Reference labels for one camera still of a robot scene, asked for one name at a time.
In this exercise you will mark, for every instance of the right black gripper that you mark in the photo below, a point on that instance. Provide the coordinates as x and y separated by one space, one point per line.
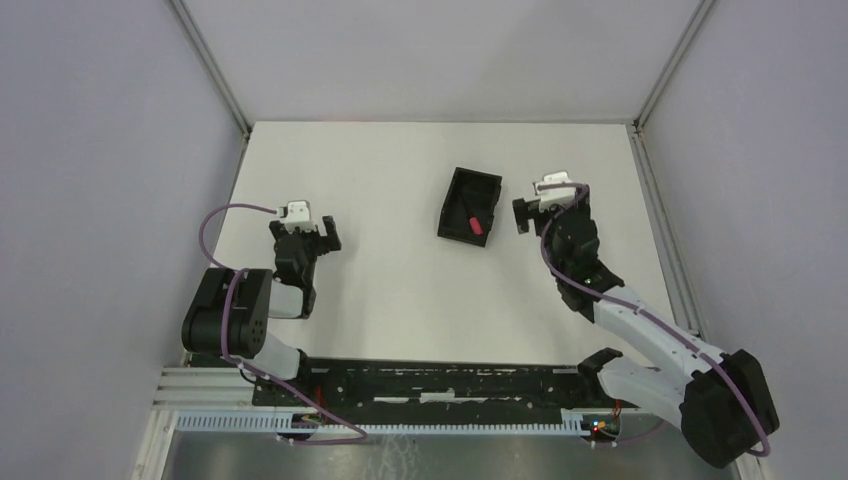
528 210

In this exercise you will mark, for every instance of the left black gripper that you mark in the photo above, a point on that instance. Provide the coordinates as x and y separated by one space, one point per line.
332 240

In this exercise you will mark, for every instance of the red handled screwdriver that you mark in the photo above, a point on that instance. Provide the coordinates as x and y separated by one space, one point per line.
473 221

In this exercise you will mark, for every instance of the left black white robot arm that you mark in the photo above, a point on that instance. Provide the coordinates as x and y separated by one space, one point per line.
230 313

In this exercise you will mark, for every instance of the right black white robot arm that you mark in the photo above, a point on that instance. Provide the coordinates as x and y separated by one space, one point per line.
719 401

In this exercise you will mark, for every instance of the black plastic bin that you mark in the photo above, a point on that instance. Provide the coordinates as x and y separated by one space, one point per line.
482 191

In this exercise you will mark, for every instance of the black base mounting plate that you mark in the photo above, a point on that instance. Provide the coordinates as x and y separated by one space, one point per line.
415 392

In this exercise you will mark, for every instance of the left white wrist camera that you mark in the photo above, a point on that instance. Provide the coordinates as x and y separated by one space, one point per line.
298 211

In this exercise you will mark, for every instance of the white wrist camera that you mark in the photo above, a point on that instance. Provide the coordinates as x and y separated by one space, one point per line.
298 211
555 190

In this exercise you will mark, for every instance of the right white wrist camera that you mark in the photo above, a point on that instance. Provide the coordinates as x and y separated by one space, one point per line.
555 190

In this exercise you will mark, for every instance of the right aluminium frame rail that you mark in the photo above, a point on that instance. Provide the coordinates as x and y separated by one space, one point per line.
682 297

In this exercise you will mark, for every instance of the aluminium frame rail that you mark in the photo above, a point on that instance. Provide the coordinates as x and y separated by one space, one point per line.
204 54
682 297

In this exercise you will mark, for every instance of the left aluminium frame rail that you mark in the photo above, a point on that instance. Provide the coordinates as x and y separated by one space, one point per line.
204 54

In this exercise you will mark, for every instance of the front aluminium extrusion rail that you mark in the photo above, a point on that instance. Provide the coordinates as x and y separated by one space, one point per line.
208 387

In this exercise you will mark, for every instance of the white slotted cable duct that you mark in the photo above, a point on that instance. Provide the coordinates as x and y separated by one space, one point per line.
567 424

